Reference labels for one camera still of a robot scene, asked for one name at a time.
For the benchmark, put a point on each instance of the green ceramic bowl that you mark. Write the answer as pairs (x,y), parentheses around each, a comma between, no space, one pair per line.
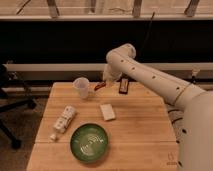
(89,143)

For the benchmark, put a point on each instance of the translucent white cup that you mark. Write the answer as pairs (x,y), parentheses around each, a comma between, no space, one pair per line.
(81,84)

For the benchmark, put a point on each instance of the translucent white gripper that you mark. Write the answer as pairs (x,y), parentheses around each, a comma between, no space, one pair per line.
(109,74)

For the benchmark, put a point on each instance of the white tube with cap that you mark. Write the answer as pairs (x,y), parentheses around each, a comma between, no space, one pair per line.
(62,123)

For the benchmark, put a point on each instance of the white rectangular sponge block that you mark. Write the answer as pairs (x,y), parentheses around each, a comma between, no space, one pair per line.
(107,112)

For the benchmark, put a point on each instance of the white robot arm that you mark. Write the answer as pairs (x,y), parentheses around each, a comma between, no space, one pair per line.
(196,142)

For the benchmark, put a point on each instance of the black red handheld device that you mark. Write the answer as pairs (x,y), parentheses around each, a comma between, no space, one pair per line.
(123,88)

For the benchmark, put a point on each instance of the black office chair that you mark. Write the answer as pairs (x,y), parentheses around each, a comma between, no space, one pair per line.
(4,79)

